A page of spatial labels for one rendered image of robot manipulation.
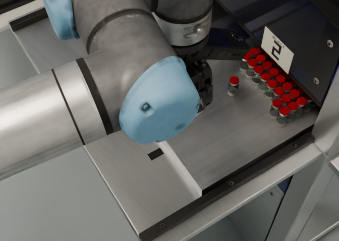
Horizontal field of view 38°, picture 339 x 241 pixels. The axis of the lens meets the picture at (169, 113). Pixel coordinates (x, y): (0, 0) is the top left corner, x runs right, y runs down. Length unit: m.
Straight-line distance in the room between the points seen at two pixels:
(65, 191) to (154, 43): 1.57
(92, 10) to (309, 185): 0.79
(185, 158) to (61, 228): 1.01
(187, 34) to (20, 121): 0.25
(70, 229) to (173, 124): 1.50
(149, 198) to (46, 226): 1.02
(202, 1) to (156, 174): 0.49
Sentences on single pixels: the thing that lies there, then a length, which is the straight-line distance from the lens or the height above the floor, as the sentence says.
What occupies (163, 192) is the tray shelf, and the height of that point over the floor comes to 0.88.
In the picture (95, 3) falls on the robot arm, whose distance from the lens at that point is 0.48.
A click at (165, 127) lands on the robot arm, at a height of 1.39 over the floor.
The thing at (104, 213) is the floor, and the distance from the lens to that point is 1.92.
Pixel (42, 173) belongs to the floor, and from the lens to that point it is 2.04.
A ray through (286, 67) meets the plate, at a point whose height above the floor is 1.00.
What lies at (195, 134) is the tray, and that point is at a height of 0.88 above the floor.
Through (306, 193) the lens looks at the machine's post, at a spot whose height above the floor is 0.70.
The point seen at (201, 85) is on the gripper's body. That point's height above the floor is 1.20.
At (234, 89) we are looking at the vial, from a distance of 1.06.
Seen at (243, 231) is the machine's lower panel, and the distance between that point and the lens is 1.74.
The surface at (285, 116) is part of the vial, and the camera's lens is 1.03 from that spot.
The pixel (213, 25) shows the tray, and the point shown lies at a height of 0.90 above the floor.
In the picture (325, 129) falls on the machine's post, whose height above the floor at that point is 0.95.
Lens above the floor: 1.76
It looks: 56 degrees down
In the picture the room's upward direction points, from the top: 2 degrees counter-clockwise
